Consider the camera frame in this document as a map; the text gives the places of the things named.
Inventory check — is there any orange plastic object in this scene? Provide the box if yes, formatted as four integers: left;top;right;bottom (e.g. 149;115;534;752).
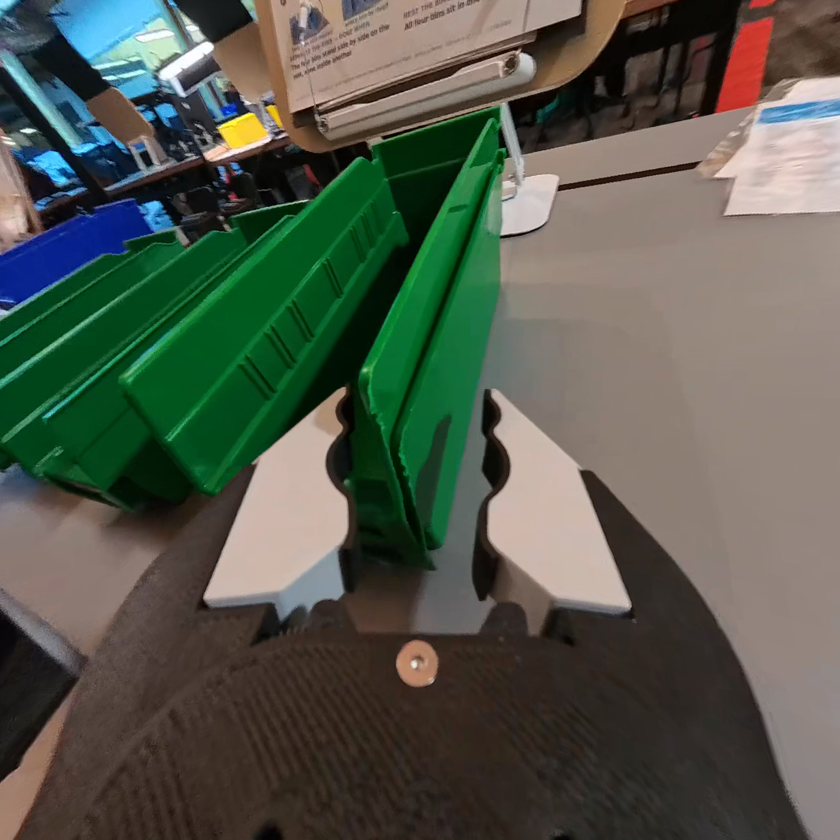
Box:
714;0;777;114

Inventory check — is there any green plastic bin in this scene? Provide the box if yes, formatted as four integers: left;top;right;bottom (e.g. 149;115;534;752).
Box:
392;118;508;553
0;226;198;473
39;200;309;509
120;108;503;572

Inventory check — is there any white blue paper sheet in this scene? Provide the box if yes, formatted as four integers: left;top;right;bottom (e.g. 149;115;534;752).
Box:
697;77;840;217

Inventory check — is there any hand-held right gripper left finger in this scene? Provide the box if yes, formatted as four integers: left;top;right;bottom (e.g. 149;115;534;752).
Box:
202;387;361;626

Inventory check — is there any grey desk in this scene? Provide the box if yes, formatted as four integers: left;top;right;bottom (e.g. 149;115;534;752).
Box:
0;108;840;840

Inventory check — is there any blue plastic bin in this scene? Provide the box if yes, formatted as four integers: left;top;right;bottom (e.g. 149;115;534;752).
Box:
0;199;156;311

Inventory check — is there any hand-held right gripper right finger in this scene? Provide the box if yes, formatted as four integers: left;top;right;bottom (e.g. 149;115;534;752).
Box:
472;388;633;634

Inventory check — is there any printed instruction sheet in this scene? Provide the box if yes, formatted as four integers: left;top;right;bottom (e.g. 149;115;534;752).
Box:
272;0;586;118

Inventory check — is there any yellow plastic bin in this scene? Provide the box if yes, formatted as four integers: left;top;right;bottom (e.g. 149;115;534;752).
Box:
215;110;271;149

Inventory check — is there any wooden document stand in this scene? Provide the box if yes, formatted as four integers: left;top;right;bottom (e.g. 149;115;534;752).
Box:
36;33;156;143
174;0;278;104

